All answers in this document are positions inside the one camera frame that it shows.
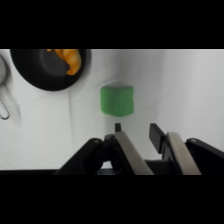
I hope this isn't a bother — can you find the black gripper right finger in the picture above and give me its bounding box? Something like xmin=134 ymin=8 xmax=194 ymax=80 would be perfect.
xmin=148 ymin=123 xmax=224 ymax=176

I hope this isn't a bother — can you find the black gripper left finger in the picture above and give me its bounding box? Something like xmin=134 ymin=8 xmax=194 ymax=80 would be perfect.
xmin=54 ymin=122 xmax=154 ymax=176

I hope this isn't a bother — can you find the black bowl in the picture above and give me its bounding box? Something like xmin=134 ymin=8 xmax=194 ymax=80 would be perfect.
xmin=9 ymin=49 xmax=92 ymax=92

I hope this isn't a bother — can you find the orange toy croissant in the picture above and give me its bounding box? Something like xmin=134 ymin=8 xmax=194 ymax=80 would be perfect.
xmin=46 ymin=49 xmax=83 ymax=76

